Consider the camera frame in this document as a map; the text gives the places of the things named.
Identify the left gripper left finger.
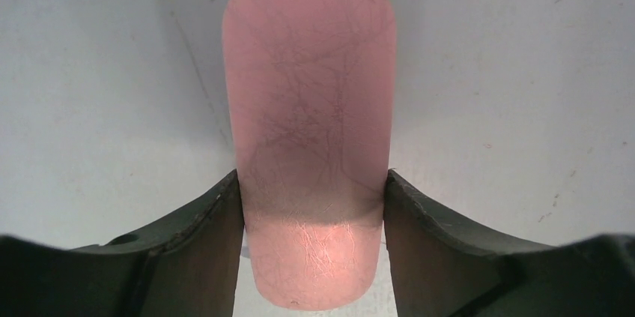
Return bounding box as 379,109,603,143
1,172,243,316

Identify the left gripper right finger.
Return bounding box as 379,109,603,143
384,171,634,316

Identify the pink glasses case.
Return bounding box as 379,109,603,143
222,0,396,311

